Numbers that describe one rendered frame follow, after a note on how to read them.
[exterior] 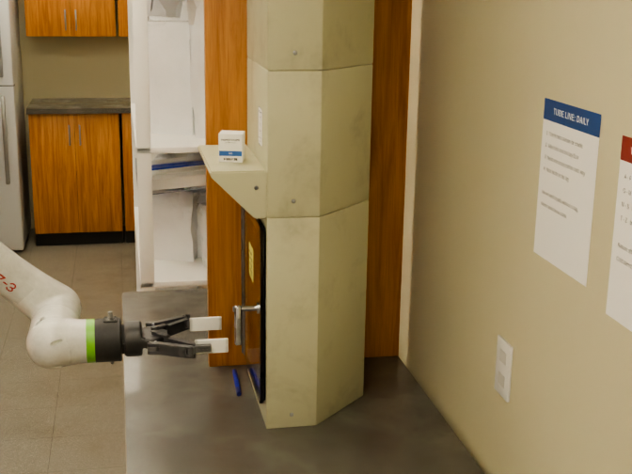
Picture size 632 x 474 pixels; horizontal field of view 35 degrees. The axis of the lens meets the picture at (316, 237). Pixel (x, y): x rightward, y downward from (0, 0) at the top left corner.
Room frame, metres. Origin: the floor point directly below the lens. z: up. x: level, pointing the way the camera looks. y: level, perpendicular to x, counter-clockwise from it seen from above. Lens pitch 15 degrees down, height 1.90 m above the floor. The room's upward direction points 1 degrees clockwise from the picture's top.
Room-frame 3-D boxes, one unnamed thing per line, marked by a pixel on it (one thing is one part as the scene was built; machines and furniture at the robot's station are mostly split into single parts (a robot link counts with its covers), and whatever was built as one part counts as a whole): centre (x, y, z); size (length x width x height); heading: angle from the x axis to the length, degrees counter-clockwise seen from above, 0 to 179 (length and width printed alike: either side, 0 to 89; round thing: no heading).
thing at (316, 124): (2.17, 0.01, 1.33); 0.32 x 0.25 x 0.77; 11
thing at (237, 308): (2.03, 0.15, 1.17); 0.05 x 0.03 x 0.10; 101
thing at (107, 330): (1.98, 0.43, 1.15); 0.09 x 0.06 x 0.12; 11
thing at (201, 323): (2.08, 0.24, 1.14); 0.07 x 0.01 x 0.03; 101
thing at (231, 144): (2.09, 0.18, 1.54); 0.05 x 0.05 x 0.06; 87
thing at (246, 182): (2.13, 0.19, 1.46); 0.32 x 0.11 x 0.10; 11
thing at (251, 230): (2.14, 0.14, 1.19); 0.30 x 0.01 x 0.40; 11
